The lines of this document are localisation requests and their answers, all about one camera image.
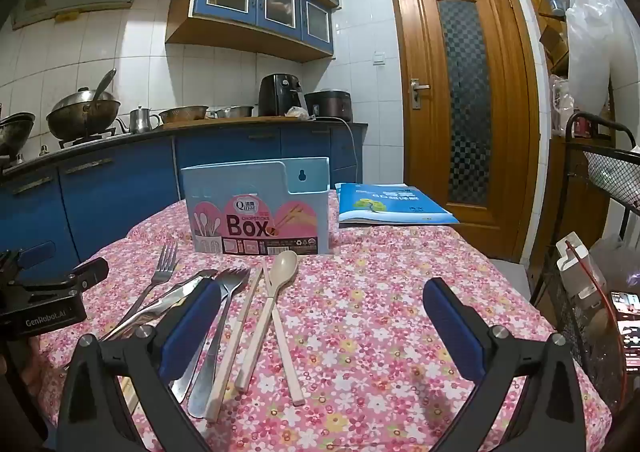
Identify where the white carton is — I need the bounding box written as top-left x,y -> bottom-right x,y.
555,232 -> 607,315

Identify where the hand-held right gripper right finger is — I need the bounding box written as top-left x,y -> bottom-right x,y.
422,277 -> 586,452

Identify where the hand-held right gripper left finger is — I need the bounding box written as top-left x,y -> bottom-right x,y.
57,277 -> 223,452

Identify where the wooden shelf unit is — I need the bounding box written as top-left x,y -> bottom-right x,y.
517,0 -> 621,253

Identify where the large white plastic bag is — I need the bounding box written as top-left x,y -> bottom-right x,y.
565,0 -> 634,115

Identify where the steel basin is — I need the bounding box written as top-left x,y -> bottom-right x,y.
159,104 -> 209,125

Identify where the blue kitchen base cabinet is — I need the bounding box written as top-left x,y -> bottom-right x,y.
0,119 -> 370,277

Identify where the white power cable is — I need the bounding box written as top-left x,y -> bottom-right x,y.
320,116 -> 364,183

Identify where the pink floral tablecloth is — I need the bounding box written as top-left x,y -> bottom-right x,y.
37,194 -> 613,452

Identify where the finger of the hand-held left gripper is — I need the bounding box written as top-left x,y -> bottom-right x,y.
12,258 -> 110,297
17,242 -> 56,269

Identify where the black wire rack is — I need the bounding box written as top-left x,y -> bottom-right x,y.
529,112 -> 640,415

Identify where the steel ladle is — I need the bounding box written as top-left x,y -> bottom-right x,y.
82,68 -> 117,107

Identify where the wooden door with glass panel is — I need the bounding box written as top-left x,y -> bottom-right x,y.
389,0 -> 542,263

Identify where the gas stove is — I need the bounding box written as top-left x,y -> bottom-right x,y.
57,128 -> 119,151

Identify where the smartphone with lit screen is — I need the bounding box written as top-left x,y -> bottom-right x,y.
609,289 -> 640,376

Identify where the steel kettle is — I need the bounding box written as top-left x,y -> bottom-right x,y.
117,105 -> 162,135

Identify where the blue tree-print booklet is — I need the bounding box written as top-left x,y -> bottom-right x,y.
334,182 -> 461,229

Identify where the blue glass-door wall cabinet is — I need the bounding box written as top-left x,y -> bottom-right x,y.
165,0 -> 336,63

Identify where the black air fryer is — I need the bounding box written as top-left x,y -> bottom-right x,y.
258,73 -> 307,117

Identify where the steel wok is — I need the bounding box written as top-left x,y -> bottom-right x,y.
46,88 -> 122,141

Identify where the beige chopstick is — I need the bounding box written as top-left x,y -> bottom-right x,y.
205,267 -> 265,423
262,257 -> 306,407

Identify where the light blue utensil box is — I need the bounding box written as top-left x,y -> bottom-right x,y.
180,157 -> 331,257

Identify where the metal door handle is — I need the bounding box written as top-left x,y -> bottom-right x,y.
410,78 -> 431,110

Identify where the beige plastic spoon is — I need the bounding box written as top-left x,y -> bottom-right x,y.
235,251 -> 300,392

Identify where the steel bowl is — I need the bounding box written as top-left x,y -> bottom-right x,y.
207,105 -> 255,121

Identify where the dark rice cooker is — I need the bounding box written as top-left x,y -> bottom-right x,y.
303,90 -> 354,122

